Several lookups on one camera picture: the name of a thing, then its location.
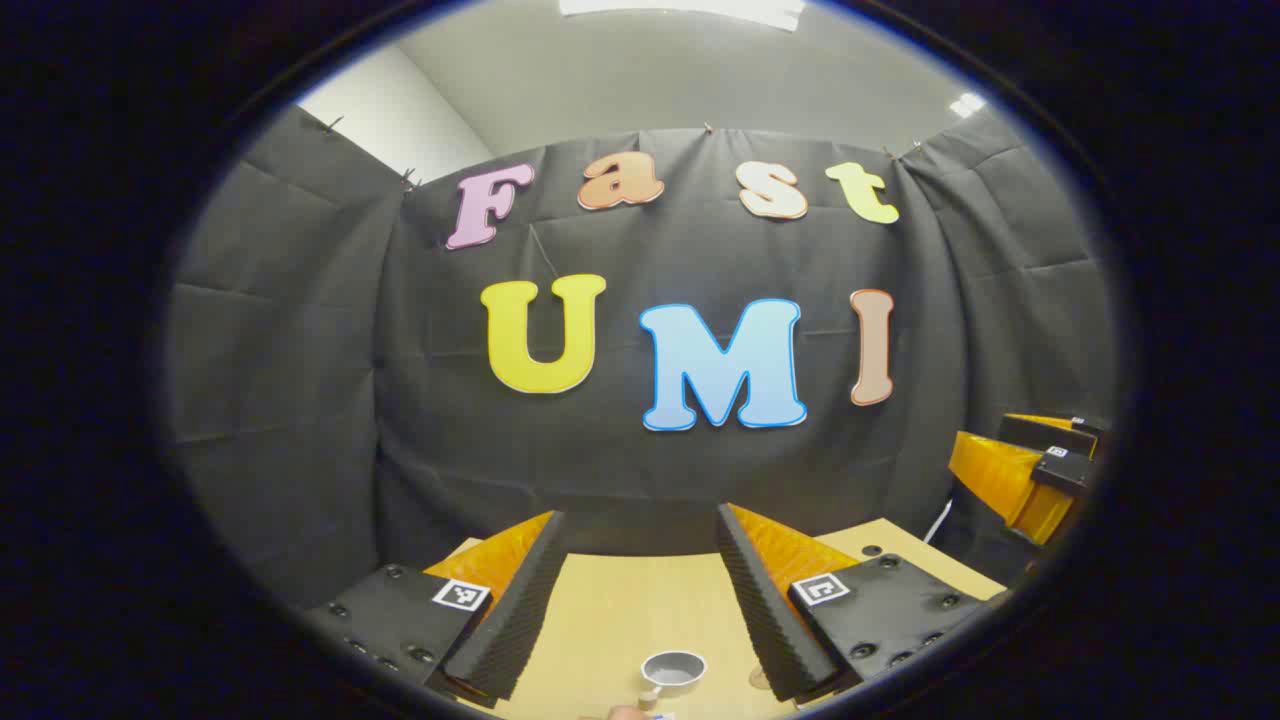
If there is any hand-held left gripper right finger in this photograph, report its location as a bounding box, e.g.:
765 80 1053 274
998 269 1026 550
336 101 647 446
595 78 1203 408
716 503 1007 704

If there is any black backdrop cloth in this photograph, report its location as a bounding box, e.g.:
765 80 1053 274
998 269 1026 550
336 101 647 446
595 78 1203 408
165 105 1116 611

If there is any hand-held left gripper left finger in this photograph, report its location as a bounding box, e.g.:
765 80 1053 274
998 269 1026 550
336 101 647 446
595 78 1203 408
300 510 568 706

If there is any wooden desktop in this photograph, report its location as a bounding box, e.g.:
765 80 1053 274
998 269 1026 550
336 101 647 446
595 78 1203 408
440 518 1009 720

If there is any white cup with wooden handle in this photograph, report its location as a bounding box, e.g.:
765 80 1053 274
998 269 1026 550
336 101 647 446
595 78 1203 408
636 650 709 713

